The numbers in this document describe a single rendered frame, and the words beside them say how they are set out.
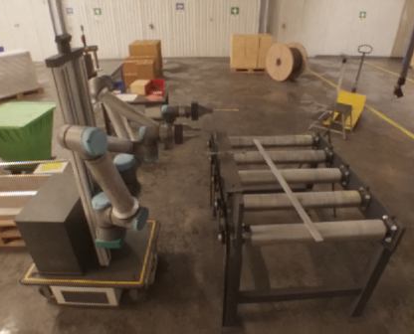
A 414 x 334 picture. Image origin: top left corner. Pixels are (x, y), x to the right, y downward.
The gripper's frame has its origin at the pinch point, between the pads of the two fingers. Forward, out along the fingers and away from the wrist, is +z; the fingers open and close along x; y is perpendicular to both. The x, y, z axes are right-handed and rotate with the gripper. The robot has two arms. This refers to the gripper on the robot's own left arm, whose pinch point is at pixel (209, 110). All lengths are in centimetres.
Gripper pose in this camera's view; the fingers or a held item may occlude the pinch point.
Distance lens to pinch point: 206.7
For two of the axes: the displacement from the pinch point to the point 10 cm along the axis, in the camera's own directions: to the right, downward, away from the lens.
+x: 0.0, 8.6, 5.1
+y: -0.5, -5.1, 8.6
